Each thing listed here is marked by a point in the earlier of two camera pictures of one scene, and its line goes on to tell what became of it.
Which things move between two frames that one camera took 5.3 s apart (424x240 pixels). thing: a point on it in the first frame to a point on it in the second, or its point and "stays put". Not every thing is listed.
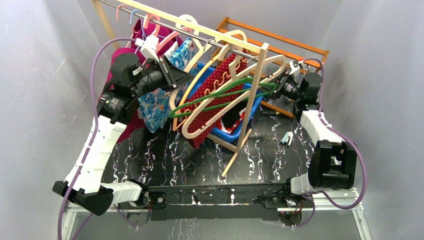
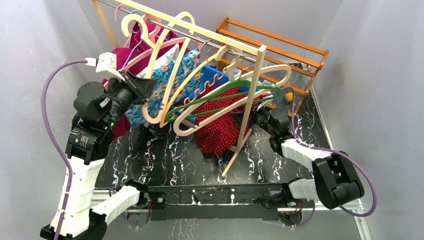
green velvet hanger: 230,87 stays put
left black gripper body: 166,75 to 138,88
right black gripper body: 286,88 to 257,117
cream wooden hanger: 224,40 to 153,46
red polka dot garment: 219,86 to 221,116
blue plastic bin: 252,93 to 211,75
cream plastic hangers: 233,52 to 236,73
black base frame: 216,202 stays put
